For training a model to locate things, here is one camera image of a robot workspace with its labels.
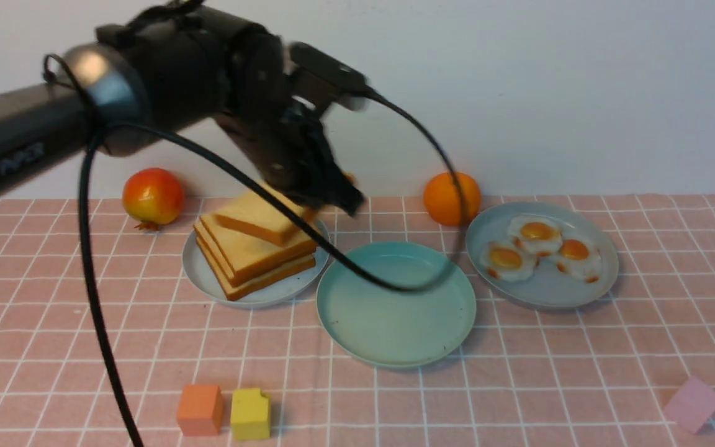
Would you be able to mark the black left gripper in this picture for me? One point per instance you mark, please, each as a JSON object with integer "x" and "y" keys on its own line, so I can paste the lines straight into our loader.
{"x": 284, "y": 140}

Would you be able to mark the bread slice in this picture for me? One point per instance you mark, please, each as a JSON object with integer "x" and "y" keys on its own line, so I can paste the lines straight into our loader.
{"x": 252, "y": 251}
{"x": 270, "y": 268}
{"x": 235, "y": 293}
{"x": 250, "y": 214}

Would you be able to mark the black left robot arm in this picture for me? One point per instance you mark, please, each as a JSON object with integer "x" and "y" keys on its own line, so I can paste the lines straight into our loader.
{"x": 175, "y": 65}

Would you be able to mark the orange fruit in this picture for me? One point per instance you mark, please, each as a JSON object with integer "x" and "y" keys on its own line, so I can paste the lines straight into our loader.
{"x": 442, "y": 202}

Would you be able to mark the red yellow pomegranate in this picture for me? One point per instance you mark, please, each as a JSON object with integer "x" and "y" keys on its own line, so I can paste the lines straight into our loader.
{"x": 153, "y": 198}

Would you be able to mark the yellow notched cube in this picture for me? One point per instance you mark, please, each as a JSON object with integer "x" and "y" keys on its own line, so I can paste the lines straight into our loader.
{"x": 250, "y": 416}

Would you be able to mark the grey egg plate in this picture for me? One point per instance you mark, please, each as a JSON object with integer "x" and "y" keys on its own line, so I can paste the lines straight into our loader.
{"x": 548, "y": 288}

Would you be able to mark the orange cube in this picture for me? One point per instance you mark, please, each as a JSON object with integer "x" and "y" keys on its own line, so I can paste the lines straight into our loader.
{"x": 200, "y": 410}

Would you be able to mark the pink checkered tablecloth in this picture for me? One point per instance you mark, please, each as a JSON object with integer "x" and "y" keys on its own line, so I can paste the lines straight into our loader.
{"x": 598, "y": 376}

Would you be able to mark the pink cube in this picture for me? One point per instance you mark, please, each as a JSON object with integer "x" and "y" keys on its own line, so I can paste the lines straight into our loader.
{"x": 692, "y": 406}

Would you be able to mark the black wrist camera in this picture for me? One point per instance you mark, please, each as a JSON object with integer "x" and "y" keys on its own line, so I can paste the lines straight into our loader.
{"x": 321, "y": 80}

